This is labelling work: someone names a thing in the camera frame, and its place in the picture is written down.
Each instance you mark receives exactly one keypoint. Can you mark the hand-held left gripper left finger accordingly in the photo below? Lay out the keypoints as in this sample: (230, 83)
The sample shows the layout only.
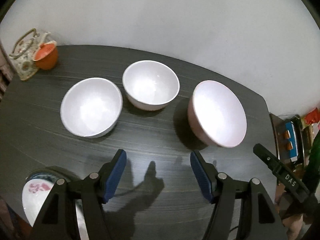
(115, 177)

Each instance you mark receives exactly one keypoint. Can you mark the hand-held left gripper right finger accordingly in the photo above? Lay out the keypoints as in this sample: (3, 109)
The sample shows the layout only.
(200, 177)

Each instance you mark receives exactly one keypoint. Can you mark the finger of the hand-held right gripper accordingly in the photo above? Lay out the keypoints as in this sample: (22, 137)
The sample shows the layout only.
(275, 165)

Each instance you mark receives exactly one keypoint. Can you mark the large pink bowl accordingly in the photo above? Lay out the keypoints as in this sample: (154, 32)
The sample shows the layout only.
(217, 115)

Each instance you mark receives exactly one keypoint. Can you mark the white bowl with cartoon print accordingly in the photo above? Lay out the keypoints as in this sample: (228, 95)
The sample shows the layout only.
(90, 107)

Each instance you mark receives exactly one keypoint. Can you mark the large blue floral plate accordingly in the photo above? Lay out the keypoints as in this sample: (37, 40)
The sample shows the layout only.
(40, 176)

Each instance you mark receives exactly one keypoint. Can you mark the white plate with pink flowers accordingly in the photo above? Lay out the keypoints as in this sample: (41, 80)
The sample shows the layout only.
(32, 197)

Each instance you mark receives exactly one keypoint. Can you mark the pale pink small bowl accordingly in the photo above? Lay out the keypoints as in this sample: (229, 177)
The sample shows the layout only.
(150, 82)

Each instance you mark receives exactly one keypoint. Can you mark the blue box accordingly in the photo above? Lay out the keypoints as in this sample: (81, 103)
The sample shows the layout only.
(291, 132)

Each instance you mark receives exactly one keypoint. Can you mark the red packet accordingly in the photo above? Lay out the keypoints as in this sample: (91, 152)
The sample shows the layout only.
(312, 117)

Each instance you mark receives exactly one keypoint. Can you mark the orange cup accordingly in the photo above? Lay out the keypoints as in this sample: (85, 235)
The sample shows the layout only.
(46, 60)

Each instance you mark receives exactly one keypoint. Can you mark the floral ceramic teapot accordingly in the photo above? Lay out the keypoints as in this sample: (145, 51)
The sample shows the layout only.
(25, 65)

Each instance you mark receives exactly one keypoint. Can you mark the beige patterned curtain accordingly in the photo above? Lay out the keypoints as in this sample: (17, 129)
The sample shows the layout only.
(3, 80)

